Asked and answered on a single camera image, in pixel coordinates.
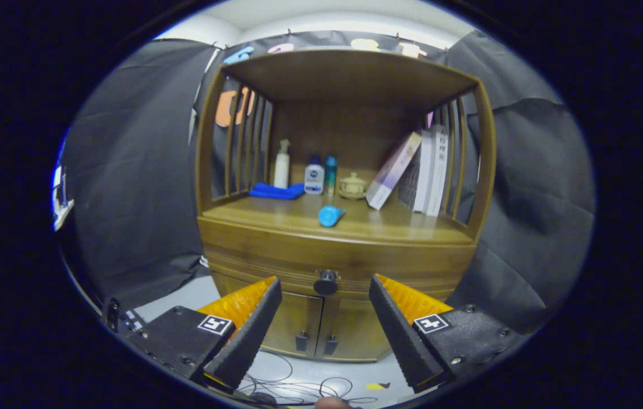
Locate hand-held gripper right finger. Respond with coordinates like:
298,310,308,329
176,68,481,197
368,273,522,394

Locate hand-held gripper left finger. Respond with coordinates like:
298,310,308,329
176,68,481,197
126,276,282,394

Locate wooden drawer with black knob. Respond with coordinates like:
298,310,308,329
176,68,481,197
208,244,473,302

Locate blue cosmetic tube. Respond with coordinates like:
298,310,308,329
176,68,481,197
318,205,346,228

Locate wooden cabinet door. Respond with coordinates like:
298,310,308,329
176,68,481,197
321,295,399,362
259,291,325,358

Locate wooden countertop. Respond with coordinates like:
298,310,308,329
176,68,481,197
202,190,474,246

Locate wooden cabinet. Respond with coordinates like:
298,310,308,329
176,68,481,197
194,47,497,363

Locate black electronic box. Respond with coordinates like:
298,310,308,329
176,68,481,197
103,297,149,336

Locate dark patterned book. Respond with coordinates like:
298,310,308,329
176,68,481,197
396,159,421,211

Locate blue folded cloth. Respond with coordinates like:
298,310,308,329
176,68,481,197
249,182,306,201

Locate beige lidded tea cup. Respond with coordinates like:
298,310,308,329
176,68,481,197
338,173,368,200

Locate purple and white book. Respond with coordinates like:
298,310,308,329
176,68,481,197
366,132,423,211

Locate thick white book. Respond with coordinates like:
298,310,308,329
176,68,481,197
427,125,450,217

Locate white bottle with blue cap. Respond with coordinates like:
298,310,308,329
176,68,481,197
304,156,325,195

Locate white pump bottle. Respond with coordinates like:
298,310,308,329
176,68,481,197
273,139,291,190

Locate teal blue bottle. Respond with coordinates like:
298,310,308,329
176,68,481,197
324,155,338,197

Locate white side table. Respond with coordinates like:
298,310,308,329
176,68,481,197
53,199,75,231

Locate black floor cables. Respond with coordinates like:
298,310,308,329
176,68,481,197
236,349,379,407

